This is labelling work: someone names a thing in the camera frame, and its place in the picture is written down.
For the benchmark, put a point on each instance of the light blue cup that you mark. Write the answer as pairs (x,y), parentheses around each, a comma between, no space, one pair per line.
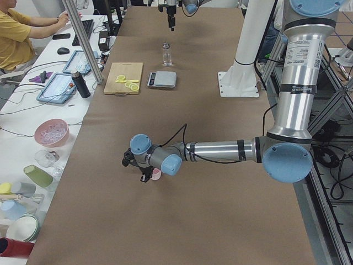
(12,209)

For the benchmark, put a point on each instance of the lemon slice front left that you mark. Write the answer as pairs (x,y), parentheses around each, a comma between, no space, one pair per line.
(135,88)

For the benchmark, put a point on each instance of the purple cloth with tool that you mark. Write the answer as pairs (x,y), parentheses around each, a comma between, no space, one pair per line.
(41,78)

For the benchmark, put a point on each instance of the pink bowl with ice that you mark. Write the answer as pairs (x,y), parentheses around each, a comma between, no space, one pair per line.
(52,133)

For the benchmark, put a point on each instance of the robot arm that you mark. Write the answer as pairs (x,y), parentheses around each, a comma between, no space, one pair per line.
(189,8)
(284,150)

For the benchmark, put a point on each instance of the lemon slice by knife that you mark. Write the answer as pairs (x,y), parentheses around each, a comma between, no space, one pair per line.
(120,78)

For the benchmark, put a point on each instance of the yellow cup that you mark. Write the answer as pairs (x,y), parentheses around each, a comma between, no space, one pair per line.
(5,188)

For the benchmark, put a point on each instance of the yellow plastic knife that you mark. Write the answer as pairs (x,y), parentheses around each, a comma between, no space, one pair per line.
(132,81)

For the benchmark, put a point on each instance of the black thermos bottle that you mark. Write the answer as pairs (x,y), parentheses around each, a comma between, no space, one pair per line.
(80,84)

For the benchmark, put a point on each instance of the white green rimmed bowl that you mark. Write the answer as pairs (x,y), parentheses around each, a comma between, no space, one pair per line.
(26,229)

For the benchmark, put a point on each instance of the black smartphone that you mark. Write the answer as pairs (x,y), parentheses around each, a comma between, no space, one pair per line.
(61,36)

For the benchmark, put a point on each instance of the person in yellow shirt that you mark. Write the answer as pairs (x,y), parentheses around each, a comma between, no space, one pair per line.
(18,29)

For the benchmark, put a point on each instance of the green plastic cup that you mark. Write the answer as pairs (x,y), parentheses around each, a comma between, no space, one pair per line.
(38,176)

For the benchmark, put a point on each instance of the wooden cutting board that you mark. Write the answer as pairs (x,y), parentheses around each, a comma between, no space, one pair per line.
(131,70)

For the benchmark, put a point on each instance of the black computer mouse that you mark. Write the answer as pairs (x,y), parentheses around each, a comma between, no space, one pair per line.
(63,51)

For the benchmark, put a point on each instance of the far blue teach pendant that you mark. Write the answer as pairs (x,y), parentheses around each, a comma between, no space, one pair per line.
(77,61)

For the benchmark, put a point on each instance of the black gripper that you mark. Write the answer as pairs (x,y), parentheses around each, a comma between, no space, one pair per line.
(170,11)
(143,168)

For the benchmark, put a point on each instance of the aluminium frame post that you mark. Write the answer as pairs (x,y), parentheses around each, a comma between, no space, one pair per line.
(83,39)

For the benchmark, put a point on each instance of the pink plastic cup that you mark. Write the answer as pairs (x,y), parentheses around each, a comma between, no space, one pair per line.
(156,174)

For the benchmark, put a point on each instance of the blue teach pendant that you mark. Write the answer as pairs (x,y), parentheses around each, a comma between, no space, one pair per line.
(58,90)
(77,61)

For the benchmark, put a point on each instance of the clear glass sauce bottle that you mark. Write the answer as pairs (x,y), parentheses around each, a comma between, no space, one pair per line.
(167,56)

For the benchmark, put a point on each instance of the near blue teach pendant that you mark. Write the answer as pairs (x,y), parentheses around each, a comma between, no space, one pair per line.
(58,90)

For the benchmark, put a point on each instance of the red cylinder container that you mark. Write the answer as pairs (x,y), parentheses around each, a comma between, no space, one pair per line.
(15,249)

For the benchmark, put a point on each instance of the grey cup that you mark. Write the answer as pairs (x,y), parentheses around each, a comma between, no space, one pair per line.
(23,188)

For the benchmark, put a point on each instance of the clear wine glass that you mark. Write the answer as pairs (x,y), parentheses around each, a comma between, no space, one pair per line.
(49,159)

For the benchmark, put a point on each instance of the silver kitchen scale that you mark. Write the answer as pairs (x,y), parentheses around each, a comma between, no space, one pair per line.
(162,79)

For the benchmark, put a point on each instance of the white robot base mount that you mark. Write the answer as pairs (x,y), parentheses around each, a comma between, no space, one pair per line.
(240,79)

